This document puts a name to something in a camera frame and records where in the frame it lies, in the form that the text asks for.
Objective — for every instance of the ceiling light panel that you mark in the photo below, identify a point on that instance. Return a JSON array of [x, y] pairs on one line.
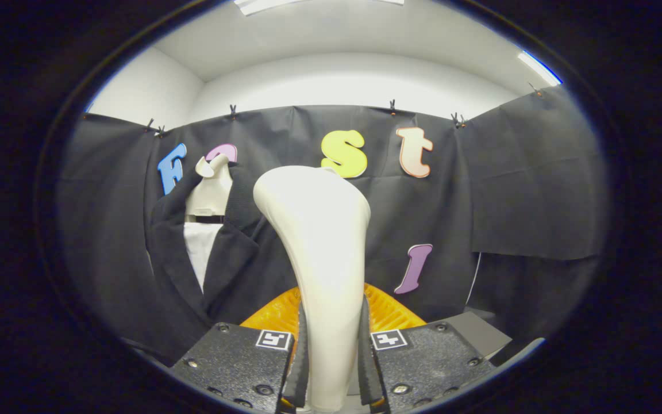
[[308, 4], [538, 68]]

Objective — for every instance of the white garment steamer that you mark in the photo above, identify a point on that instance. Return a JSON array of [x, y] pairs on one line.
[[325, 259]]

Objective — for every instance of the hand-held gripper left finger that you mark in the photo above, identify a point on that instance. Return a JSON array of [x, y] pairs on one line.
[[233, 362]]

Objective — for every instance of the black backdrop cloth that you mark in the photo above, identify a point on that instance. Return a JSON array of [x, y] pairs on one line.
[[509, 172]]

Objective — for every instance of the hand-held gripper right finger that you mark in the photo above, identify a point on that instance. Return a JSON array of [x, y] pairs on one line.
[[428, 359]]

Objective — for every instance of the black suit jacket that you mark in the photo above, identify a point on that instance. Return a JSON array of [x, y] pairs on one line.
[[239, 264]]

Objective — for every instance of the white mannequin bust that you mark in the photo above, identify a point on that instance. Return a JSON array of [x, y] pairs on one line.
[[211, 192]]

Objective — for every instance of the grey cabinet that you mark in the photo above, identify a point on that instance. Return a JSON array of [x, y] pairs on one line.
[[474, 333]]

